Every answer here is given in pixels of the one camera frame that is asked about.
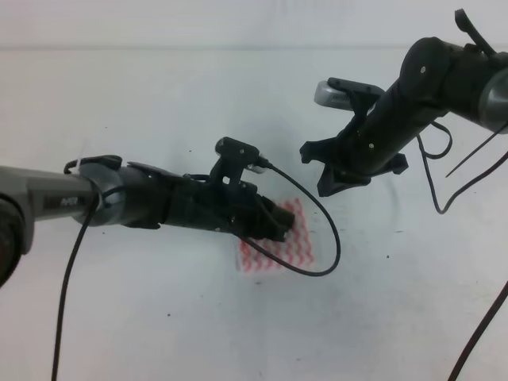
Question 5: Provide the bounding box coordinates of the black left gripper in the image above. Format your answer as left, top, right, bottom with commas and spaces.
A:
166, 175, 294, 242

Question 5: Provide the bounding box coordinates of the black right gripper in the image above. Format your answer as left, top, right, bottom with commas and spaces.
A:
299, 118, 409, 198

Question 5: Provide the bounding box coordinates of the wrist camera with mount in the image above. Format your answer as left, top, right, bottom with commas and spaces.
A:
210, 137, 269, 189
314, 77, 385, 118

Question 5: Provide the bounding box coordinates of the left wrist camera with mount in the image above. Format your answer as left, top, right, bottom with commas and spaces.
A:
210, 137, 269, 189

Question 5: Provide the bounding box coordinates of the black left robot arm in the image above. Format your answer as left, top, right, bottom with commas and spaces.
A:
1, 155, 295, 283

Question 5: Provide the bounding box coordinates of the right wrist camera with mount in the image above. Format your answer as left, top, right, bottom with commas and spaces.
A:
314, 77, 385, 118

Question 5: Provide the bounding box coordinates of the pink white wavy striped towel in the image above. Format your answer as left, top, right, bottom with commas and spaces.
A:
236, 197, 317, 275

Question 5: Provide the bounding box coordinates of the black left camera cable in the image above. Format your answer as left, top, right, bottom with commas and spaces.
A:
49, 158, 341, 381

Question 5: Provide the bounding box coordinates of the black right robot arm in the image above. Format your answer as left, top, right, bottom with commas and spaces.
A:
300, 9, 507, 197

